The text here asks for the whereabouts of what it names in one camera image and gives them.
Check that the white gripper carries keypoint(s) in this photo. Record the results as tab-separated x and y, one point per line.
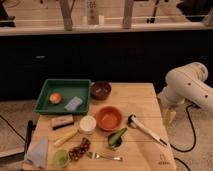
168	113

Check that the yellow banana piece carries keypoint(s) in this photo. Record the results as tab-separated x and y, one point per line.
65	138

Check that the grey blue cloth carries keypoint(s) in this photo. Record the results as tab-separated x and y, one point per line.
38	154

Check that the orange bowl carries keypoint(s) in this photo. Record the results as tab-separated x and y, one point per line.
108	118

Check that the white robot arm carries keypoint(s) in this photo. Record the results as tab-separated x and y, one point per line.
185	83

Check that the wooden block eraser brush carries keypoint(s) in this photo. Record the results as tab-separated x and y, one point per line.
62	121

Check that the silver fork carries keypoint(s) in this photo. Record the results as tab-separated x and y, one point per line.
94	155

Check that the green plastic tray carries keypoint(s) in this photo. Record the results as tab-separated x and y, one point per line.
68	89

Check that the dark red grape bunch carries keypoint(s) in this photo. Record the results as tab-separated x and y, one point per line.
77	152

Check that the dark purple bowl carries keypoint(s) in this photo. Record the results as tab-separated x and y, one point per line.
100	90

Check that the grey blue sponge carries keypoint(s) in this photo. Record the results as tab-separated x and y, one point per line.
73	104

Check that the small green cup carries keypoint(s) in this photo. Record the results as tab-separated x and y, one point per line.
61	158

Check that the orange peach fruit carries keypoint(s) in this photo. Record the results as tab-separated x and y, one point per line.
55	98

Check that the white round lid container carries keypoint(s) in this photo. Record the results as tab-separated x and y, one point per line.
87	124

